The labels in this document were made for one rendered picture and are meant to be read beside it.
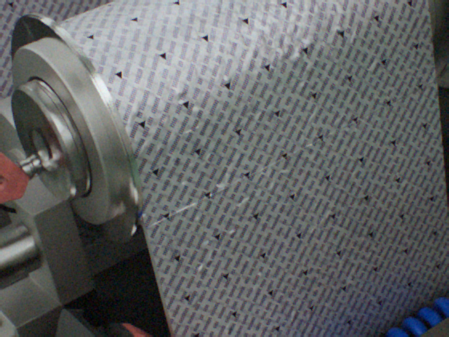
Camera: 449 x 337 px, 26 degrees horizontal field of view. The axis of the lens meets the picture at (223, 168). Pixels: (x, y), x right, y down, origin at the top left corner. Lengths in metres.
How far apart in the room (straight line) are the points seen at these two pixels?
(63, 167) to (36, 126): 0.04
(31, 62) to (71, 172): 0.07
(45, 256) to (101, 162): 0.11
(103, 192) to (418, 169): 0.24
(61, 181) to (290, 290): 0.17
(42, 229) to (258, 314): 0.15
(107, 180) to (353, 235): 0.20
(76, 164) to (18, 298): 0.14
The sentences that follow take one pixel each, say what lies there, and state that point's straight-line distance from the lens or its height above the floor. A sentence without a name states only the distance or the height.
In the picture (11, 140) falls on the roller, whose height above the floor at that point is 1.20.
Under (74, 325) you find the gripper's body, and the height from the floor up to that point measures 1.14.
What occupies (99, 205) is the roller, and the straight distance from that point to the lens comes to 0.57.
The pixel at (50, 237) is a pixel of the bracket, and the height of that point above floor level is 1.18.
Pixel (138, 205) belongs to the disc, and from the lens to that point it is 0.55.
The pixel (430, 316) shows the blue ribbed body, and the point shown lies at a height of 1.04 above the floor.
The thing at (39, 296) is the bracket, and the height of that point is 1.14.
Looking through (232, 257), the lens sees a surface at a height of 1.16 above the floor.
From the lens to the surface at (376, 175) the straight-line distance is 0.66.
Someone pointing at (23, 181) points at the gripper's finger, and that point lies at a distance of 0.59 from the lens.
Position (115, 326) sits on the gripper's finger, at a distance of 0.60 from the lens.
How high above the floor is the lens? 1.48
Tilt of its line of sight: 28 degrees down
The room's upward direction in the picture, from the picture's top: 12 degrees counter-clockwise
